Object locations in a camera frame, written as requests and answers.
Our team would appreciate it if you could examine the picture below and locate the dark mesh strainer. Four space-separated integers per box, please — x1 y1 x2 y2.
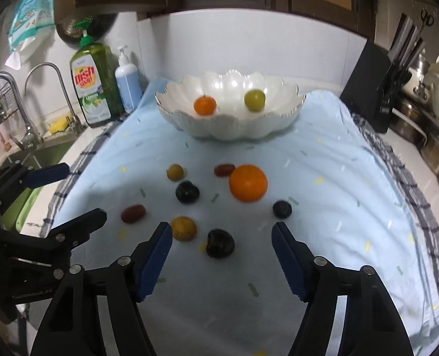
55 12 119 49

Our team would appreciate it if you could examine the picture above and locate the small dark grape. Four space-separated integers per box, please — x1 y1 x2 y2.
272 200 293 219

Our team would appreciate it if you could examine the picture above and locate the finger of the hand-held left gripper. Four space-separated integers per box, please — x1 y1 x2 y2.
37 208 108 253
0 161 71 209

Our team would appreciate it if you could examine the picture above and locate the yellow sponge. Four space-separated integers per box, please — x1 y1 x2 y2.
48 118 72 133

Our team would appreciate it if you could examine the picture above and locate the black knife block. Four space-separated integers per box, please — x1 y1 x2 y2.
340 41 413 134

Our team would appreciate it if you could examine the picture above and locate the steel kitchen sink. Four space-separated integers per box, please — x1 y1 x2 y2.
4 137 79 171

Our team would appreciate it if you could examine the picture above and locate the green dish soap bottle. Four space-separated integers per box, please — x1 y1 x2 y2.
70 20 125 129

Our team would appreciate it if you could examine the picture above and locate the small tangerine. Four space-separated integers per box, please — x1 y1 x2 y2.
193 95 217 116

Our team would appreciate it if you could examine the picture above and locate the yellow-brown small fruit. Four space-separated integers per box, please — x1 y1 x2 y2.
170 216 198 243
166 163 185 182

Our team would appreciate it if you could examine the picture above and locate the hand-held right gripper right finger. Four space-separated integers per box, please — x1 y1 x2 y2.
271 221 414 356

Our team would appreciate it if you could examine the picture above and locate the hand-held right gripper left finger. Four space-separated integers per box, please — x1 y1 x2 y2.
30 222 173 356

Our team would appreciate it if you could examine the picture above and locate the large orange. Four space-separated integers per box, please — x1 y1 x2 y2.
229 164 269 204

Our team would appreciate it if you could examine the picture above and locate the green plastic basin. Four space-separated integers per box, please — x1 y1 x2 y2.
1 187 44 232

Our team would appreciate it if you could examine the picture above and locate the tall steel faucet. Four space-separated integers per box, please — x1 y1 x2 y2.
0 71 44 151
24 62 84 134

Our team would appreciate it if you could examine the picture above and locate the red jujube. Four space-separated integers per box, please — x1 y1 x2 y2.
214 163 237 177
121 204 146 224

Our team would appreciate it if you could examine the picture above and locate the blue pump soap bottle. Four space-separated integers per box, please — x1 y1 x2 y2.
114 45 143 114

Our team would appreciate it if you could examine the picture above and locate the lidded steel pot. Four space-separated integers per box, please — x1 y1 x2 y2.
403 55 433 99

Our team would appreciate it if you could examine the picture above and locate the checked dish towel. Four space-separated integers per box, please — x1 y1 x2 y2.
43 113 439 314

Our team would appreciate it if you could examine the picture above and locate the white scalloped bowl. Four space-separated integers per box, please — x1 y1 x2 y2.
154 69 306 141

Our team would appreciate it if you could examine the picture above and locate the light blue cloth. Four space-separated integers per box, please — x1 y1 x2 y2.
51 78 439 356

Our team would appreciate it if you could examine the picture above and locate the steel container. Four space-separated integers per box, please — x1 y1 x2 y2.
421 133 439 179

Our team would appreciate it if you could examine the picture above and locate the green plum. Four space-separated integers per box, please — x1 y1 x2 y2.
244 88 266 112

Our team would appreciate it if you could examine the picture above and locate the blue white plastic bag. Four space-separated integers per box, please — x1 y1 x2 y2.
7 0 55 69

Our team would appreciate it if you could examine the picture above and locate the dark plum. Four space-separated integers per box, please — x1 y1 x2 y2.
205 229 236 259
175 180 201 205

